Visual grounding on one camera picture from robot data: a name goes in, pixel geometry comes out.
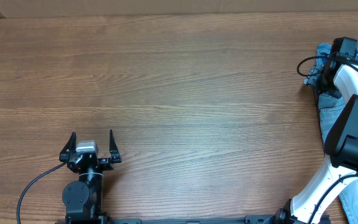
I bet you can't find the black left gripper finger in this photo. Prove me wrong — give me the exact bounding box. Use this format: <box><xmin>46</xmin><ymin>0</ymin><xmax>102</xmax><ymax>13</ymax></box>
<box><xmin>59</xmin><ymin>132</ymin><xmax>76</xmax><ymax>162</ymax></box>
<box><xmin>109</xmin><ymin>129</ymin><xmax>122</xmax><ymax>163</ymax></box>

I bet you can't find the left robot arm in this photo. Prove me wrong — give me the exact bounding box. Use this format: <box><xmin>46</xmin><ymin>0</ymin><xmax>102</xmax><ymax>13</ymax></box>
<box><xmin>59</xmin><ymin>131</ymin><xmax>122</xmax><ymax>223</ymax></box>

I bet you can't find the blue jeans stack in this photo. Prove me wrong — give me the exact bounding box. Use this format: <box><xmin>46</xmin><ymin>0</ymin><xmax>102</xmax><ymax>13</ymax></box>
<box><xmin>315</xmin><ymin>42</ymin><xmax>358</xmax><ymax>224</ymax></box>

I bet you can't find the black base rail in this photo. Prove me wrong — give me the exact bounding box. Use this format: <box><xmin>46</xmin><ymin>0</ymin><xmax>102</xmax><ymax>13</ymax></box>
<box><xmin>54</xmin><ymin>214</ymin><xmax>332</xmax><ymax>224</ymax></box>

